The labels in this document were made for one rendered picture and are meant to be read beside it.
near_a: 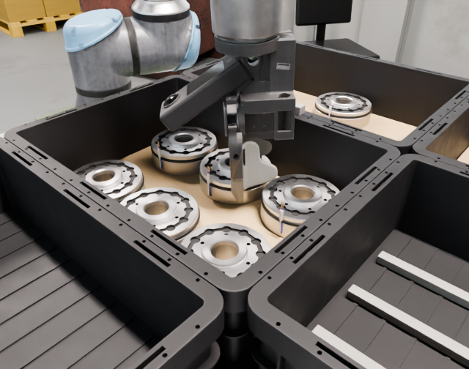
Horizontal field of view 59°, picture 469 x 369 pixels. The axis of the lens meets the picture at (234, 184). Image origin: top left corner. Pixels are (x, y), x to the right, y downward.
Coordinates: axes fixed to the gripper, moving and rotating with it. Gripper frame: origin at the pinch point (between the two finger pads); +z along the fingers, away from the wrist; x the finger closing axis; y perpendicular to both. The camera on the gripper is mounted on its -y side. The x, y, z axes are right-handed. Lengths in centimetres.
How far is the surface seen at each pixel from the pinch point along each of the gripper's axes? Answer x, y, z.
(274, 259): -22.6, 2.6, -8.6
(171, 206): -6.7, -7.8, -2.2
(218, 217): -4.6, -2.3, 1.8
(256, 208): -2.9, 2.8, 2.0
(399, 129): 19.5, 30.5, 3.8
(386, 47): 241, 114, 63
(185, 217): -8.0, -6.1, -1.4
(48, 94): 249, -130, 88
